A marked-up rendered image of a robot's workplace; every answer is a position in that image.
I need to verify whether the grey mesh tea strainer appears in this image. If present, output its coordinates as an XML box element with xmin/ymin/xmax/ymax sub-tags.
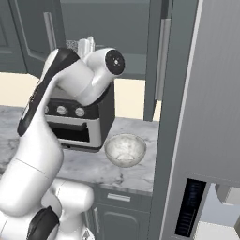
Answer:
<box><xmin>65</xmin><ymin>39</ymin><xmax>80</xmax><ymax>54</ymax></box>

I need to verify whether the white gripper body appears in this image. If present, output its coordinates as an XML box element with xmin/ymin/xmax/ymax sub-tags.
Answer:
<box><xmin>77</xmin><ymin>36</ymin><xmax>97</xmax><ymax>59</ymax></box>

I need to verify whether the grey base cabinet door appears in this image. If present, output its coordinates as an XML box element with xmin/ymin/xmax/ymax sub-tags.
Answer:
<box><xmin>87</xmin><ymin>203</ymin><xmax>152</xmax><ymax>240</ymax></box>

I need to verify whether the grey wall cabinet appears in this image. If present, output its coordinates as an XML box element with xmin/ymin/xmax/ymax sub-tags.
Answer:
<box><xmin>60</xmin><ymin>0</ymin><xmax>152</xmax><ymax>80</ymax></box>

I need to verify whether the black and silver toaster oven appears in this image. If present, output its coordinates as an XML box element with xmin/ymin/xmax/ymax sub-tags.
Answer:
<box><xmin>43</xmin><ymin>82</ymin><xmax>116</xmax><ymax>154</ymax></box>

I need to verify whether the silver cabinet door handle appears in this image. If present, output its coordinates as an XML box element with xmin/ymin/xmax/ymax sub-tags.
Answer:
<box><xmin>42</xmin><ymin>11</ymin><xmax>58</xmax><ymax>53</ymax></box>
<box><xmin>155</xmin><ymin>18</ymin><xmax>173</xmax><ymax>102</ymax></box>

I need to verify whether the silver drawer handle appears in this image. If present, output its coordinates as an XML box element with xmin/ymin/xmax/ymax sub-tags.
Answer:
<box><xmin>106</xmin><ymin>192</ymin><xmax>132</xmax><ymax>203</ymax></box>

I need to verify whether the marbled white bowl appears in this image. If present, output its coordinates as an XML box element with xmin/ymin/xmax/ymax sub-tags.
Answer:
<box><xmin>103</xmin><ymin>133</ymin><xmax>147</xmax><ymax>169</ymax></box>

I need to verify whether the grey wall cabinet door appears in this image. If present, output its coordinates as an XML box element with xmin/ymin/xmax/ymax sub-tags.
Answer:
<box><xmin>8</xmin><ymin>0</ymin><xmax>68</xmax><ymax>79</ymax></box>
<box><xmin>0</xmin><ymin>0</ymin><xmax>28</xmax><ymax>75</ymax></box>
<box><xmin>142</xmin><ymin>0</ymin><xmax>173</xmax><ymax>123</ymax></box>

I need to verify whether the grey fridge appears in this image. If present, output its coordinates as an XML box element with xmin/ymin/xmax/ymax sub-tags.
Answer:
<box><xmin>147</xmin><ymin>0</ymin><xmax>240</xmax><ymax>240</ymax></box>

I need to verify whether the silver base cabinet handle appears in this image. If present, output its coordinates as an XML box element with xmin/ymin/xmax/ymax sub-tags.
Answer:
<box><xmin>92</xmin><ymin>207</ymin><xmax>101</xmax><ymax>235</ymax></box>

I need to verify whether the grey drawer front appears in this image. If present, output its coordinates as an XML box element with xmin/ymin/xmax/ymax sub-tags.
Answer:
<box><xmin>92</xmin><ymin>183</ymin><xmax>155</xmax><ymax>214</ymax></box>

